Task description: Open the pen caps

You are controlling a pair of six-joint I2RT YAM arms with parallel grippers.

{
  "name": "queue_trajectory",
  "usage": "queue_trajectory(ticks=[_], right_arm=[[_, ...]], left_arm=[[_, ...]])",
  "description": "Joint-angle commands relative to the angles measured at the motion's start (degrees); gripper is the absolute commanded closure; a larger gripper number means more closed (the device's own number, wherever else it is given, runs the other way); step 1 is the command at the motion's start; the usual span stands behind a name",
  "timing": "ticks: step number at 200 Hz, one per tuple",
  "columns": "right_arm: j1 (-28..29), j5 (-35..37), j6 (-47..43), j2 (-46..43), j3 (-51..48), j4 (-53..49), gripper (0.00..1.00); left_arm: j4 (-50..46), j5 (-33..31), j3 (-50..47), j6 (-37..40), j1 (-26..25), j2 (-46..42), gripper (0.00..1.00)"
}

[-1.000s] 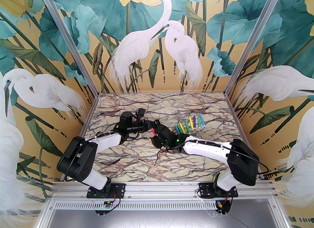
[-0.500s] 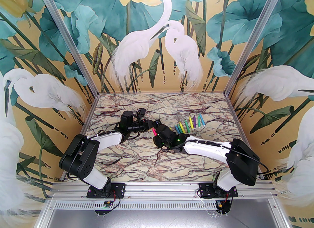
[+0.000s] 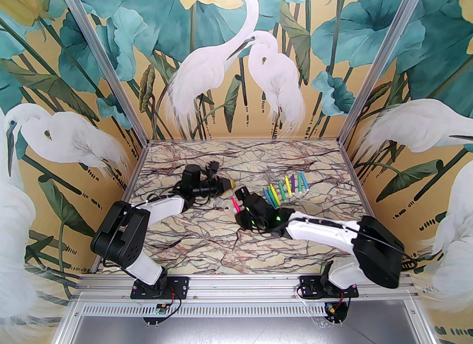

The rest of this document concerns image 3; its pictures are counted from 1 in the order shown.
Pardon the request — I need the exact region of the thin aluminium frame rail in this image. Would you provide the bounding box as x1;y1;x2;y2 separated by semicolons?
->
147;138;342;144

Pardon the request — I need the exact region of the wide aluminium frame rail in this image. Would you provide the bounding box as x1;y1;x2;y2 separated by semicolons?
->
70;274;420;303

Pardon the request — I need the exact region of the small controller board with wires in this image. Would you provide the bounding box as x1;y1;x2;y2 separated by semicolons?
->
143;291;182;326
321;291;351;325

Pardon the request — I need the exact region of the aluminium frame post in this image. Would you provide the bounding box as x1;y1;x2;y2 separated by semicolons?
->
337;0;441;143
47;0;150;143

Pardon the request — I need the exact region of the grey metal panel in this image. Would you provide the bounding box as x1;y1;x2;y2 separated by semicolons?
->
55;315;436;344

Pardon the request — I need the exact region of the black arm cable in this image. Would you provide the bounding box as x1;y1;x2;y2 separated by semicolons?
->
401;246;418;271
146;159;222;210

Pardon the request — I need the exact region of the slotted aluminium panel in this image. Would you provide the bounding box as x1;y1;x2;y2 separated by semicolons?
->
55;300;418;330

